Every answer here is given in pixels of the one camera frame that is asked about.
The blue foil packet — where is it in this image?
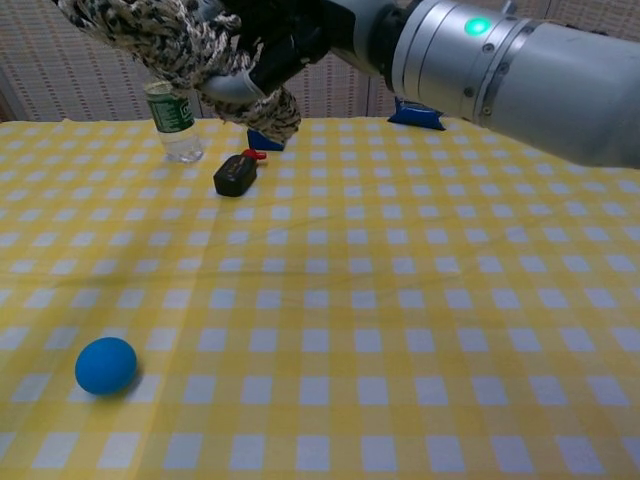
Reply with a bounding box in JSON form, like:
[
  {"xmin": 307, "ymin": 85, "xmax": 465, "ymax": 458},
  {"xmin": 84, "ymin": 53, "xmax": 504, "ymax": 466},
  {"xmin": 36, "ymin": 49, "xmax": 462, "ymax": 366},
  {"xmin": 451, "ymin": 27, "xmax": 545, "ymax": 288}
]
[{"xmin": 387, "ymin": 95, "xmax": 447, "ymax": 132}]

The blue toy building block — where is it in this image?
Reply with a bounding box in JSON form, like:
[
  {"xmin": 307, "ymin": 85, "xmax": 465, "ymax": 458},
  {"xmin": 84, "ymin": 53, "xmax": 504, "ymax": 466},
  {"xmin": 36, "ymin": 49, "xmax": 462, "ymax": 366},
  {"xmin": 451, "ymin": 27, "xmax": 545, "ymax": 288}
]
[{"xmin": 246, "ymin": 127, "xmax": 287, "ymax": 151}]

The woven bamboo folding screen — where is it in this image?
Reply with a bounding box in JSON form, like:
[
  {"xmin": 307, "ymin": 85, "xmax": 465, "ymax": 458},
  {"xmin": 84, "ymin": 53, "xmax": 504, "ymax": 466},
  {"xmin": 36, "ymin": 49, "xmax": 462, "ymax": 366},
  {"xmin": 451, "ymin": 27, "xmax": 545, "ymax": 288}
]
[{"xmin": 0, "ymin": 0, "xmax": 640, "ymax": 123}]

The blue rubber ball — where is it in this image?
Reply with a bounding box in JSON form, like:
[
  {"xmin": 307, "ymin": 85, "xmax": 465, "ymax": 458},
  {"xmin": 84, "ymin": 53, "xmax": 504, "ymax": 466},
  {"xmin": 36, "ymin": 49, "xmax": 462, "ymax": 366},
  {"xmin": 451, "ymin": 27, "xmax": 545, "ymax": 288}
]
[{"xmin": 74, "ymin": 336, "xmax": 138, "ymax": 396}]

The beige black braided rope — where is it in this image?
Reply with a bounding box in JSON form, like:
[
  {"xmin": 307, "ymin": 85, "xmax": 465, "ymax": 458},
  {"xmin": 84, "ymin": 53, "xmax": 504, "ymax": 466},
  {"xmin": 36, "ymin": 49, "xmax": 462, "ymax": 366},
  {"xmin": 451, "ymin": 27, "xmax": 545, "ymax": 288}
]
[{"xmin": 52, "ymin": 0, "xmax": 302, "ymax": 145}]

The yellow white checkered tablecloth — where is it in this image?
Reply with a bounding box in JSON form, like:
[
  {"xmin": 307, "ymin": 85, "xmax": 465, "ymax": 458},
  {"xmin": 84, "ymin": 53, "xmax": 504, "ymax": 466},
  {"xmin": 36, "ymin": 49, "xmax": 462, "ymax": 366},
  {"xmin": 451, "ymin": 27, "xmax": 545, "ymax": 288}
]
[{"xmin": 0, "ymin": 115, "xmax": 640, "ymax": 480}]

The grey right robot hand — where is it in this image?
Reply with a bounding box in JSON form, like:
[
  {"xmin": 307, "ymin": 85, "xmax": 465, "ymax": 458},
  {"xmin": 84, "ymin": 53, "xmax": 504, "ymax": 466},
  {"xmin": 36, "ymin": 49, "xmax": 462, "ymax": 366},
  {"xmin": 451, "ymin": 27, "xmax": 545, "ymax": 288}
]
[{"xmin": 192, "ymin": 0, "xmax": 416, "ymax": 104}]

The small black red-capped bottle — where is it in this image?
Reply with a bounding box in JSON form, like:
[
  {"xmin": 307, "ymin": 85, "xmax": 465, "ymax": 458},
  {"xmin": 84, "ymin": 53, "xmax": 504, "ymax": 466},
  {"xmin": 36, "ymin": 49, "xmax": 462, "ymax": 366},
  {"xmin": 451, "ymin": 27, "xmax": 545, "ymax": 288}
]
[{"xmin": 213, "ymin": 148, "xmax": 268, "ymax": 198}]

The clear plastic water bottle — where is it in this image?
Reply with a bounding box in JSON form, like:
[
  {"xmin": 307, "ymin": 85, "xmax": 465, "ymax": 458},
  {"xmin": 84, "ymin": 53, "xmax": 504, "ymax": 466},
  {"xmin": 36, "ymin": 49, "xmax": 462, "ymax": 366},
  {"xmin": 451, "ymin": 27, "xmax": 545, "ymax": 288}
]
[{"xmin": 143, "ymin": 79, "xmax": 205, "ymax": 164}]

